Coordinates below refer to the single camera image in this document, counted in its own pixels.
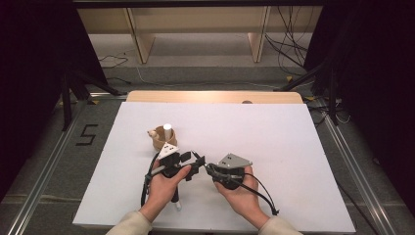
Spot black floor cable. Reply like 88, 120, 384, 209
98, 54, 130, 70
106, 76, 131, 86

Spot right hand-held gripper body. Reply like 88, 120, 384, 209
210, 153, 254, 191

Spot black metal stand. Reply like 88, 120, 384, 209
60, 70, 124, 131
273, 62, 341, 126

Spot person's right hand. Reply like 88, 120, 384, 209
213, 165, 270, 229

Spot wooden pen holder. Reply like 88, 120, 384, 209
152, 125, 179, 152

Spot light wooden table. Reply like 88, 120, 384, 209
125, 90, 304, 106

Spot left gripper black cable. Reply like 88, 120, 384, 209
140, 152, 164, 208

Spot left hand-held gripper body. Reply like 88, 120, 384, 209
148, 142, 184, 204

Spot black frame bar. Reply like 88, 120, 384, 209
71, 0, 327, 9

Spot black pen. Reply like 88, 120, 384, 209
191, 150, 211, 171

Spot white table cover sheet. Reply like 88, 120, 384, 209
71, 101, 357, 234

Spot person's left hand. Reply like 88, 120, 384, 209
140, 164, 193, 223

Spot aluminium floor rail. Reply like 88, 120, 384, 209
6, 92, 128, 235
321, 116, 399, 235

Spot tangled floor cables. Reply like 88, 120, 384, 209
304, 96, 351, 126

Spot black curtain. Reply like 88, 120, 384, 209
0, 0, 109, 204
302, 0, 415, 210

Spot hanging black cable bundle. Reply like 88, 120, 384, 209
264, 5, 316, 76

